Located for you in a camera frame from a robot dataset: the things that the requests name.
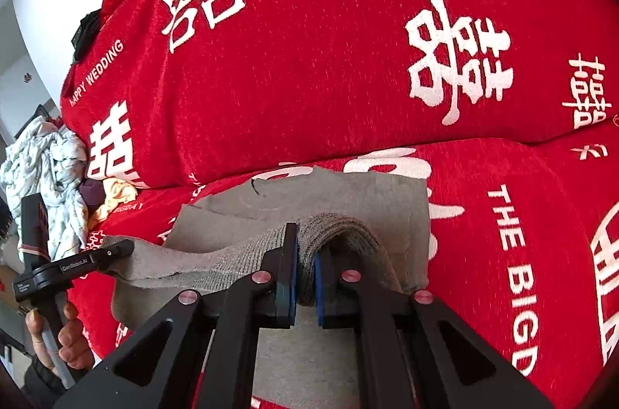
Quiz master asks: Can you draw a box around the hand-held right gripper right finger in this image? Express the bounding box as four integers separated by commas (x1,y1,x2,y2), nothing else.
313,245,554,409

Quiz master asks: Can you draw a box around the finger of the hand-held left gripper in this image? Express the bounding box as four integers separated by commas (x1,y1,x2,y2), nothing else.
92,239,135,271

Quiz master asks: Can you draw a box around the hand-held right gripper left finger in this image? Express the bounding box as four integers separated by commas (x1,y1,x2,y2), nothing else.
53,223,301,409

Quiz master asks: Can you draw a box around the grey knit sweater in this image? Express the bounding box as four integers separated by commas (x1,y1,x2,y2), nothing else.
104,166,432,400

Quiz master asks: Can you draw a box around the person's left hand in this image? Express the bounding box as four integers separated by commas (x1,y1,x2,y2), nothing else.
25,303,96,372

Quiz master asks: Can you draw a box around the yellow patterned cloth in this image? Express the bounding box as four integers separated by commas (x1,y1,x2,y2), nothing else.
88,177,142,230

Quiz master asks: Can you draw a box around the dark purple cloth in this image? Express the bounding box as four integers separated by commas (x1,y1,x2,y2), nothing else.
80,178,106,217

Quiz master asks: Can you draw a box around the white patterned crumpled cloth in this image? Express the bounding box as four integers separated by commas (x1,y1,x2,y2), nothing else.
0,115,91,261

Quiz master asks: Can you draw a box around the red printed sofa seat cover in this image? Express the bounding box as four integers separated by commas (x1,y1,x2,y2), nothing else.
68,121,619,409

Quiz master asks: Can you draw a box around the black bag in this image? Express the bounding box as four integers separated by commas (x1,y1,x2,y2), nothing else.
72,9,110,63

